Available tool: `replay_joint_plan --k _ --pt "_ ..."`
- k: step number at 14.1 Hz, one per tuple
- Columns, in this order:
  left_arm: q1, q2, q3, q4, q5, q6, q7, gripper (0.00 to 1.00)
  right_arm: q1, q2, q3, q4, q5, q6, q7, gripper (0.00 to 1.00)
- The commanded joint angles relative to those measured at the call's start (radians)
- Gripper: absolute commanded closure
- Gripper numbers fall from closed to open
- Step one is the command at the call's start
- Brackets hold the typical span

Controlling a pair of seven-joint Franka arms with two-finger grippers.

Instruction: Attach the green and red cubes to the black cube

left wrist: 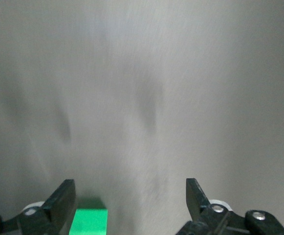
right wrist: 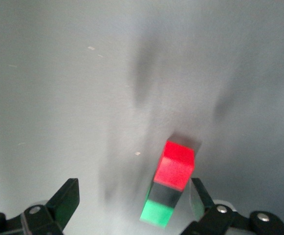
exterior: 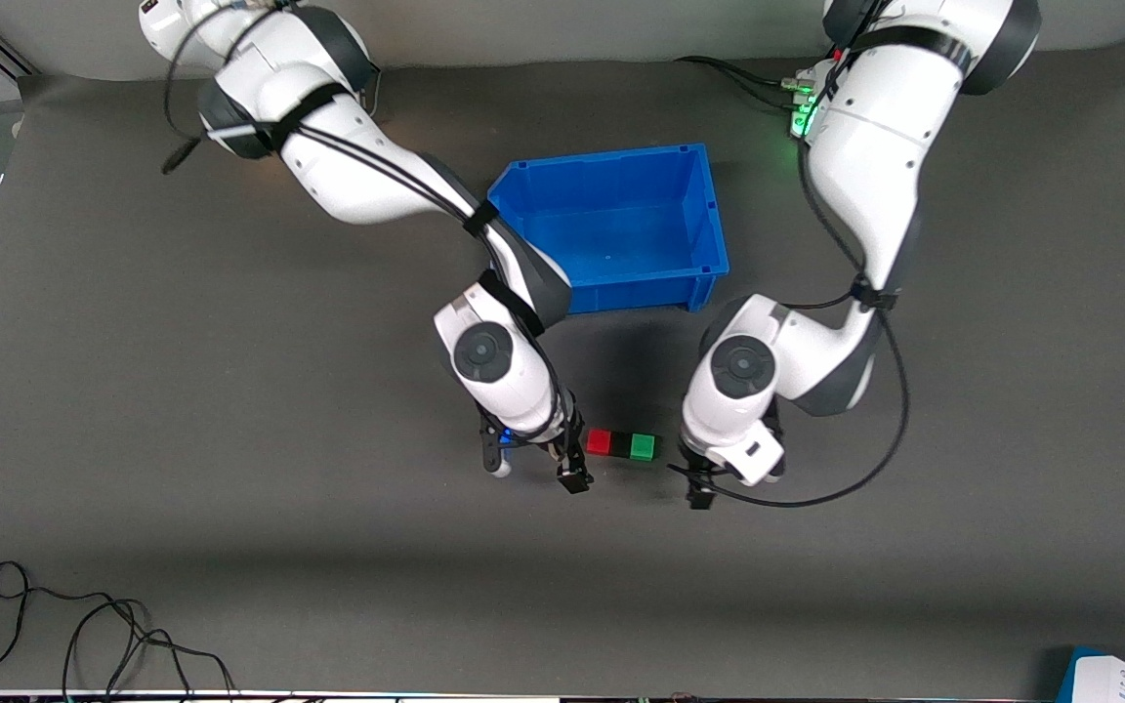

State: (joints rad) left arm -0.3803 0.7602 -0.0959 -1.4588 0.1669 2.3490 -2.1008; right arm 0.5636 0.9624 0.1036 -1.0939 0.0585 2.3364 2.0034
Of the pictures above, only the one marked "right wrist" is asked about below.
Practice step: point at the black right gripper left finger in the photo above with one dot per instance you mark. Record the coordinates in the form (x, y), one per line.
(63, 205)

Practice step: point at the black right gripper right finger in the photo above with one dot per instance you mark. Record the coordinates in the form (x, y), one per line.
(205, 213)

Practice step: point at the small black cube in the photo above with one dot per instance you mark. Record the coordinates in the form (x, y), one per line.
(166, 195)

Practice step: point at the small green cube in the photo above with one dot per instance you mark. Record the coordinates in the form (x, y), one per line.
(156, 214)

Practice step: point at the small red cube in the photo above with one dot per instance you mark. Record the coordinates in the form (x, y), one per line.
(176, 166)

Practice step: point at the dark grey table mat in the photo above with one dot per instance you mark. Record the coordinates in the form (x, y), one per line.
(58, 98)

